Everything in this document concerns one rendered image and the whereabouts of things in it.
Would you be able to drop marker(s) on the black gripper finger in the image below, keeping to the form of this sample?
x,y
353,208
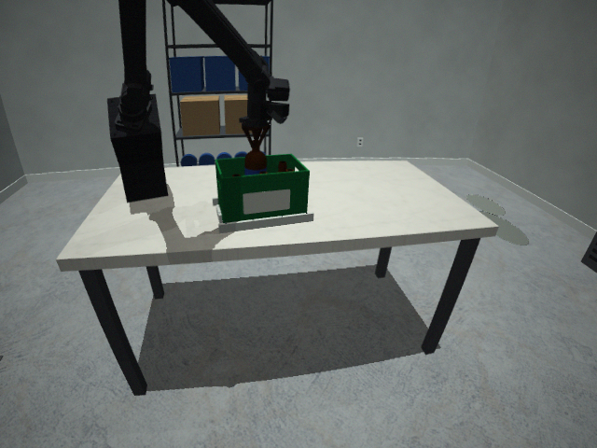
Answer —
x,y
265,129
256,130

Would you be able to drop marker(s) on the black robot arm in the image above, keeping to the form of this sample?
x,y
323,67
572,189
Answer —
x,y
135,94

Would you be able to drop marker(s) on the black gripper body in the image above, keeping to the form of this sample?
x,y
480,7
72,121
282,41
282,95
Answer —
x,y
257,123

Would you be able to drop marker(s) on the green crate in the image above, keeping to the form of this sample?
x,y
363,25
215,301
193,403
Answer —
x,y
248,197

